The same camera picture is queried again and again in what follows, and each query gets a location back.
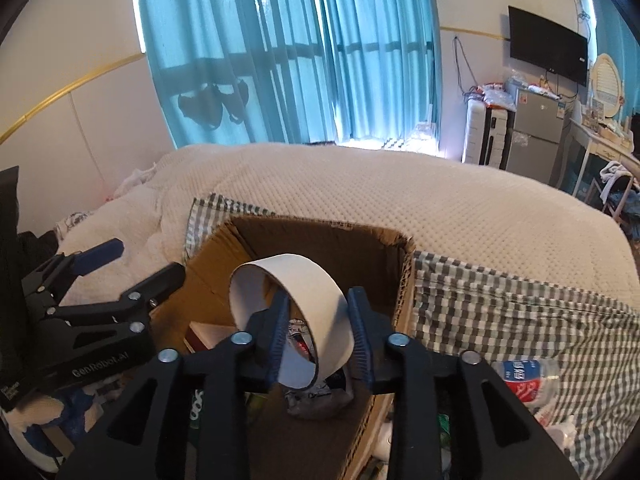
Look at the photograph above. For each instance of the clear bags on fridge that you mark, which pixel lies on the clear bags on fridge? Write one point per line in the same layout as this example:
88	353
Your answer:
530	87

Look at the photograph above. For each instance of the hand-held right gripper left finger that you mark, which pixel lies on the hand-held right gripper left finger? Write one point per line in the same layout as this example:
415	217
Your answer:
276	347

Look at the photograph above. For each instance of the white paper tape roll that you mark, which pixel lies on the white paper tape roll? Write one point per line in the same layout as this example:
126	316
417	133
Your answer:
320	305

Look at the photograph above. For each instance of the narrow blue curtain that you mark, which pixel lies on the narrow blue curtain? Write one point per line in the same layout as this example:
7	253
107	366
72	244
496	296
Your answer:
607	25

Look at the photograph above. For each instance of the silver small fridge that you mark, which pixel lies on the silver small fridge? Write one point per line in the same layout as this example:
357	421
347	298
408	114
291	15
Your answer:
537	120

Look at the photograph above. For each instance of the wide blue curtain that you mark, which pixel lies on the wide blue curtain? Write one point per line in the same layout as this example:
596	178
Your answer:
225	35

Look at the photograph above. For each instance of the brown cardboard box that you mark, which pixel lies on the brown cardboard box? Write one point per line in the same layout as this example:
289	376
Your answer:
310	245

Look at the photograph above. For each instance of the checkered foam mat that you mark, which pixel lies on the checkered foam mat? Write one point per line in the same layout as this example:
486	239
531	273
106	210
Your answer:
400	144

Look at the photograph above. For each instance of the dark garment behind curtain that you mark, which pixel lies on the dark garment behind curtain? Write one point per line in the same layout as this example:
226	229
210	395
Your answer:
210	105

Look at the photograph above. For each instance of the clothes pile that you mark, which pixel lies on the clothes pile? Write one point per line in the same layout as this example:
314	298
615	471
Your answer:
615	172

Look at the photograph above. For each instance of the red brown small box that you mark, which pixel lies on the red brown small box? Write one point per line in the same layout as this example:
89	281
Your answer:
210	335

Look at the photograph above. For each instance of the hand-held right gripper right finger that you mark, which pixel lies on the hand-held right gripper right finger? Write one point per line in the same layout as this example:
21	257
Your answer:
357	342

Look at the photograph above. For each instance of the dark cloth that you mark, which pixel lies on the dark cloth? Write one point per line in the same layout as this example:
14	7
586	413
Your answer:
37	247

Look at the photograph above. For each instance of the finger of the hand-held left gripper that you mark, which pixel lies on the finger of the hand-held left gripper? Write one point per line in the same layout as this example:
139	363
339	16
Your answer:
102	252
160	280

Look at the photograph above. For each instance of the crumpled white tissue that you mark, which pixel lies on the crumpled white tissue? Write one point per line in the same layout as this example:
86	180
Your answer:
555	427

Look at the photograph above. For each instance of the oval white vanity mirror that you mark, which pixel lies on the oval white vanity mirror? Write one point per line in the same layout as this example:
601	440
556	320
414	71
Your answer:
607	85

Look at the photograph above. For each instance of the white dressing table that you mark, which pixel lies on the white dressing table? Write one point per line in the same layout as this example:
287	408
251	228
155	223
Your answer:
600	137

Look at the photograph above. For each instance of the clear plastic bag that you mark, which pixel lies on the clear plastic bag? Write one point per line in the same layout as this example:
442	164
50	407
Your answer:
427	135

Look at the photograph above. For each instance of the grey white checked cloth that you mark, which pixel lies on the grey white checked cloth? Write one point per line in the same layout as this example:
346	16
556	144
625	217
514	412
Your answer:
500	310

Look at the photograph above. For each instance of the patterned white blue cloth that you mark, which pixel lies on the patterned white blue cloth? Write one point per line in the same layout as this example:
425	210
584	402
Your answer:
75	222

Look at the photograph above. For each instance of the white crumpled garment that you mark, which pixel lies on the white crumpled garment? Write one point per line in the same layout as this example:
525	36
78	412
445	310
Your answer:
135	180

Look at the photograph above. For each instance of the red white plastic bags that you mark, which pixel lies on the red white plastic bags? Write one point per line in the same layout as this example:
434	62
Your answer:
495	95

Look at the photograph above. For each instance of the clear bottle red label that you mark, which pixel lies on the clear bottle red label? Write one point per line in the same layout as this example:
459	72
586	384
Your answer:
525	380

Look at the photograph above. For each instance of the black wall television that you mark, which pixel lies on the black wall television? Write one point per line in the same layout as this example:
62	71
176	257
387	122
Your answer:
547	45

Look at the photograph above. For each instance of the white suitcase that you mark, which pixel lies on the white suitcase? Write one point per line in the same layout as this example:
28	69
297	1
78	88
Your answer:
482	135

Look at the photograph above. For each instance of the wooden chair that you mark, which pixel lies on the wooden chair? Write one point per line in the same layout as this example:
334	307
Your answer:
612	200

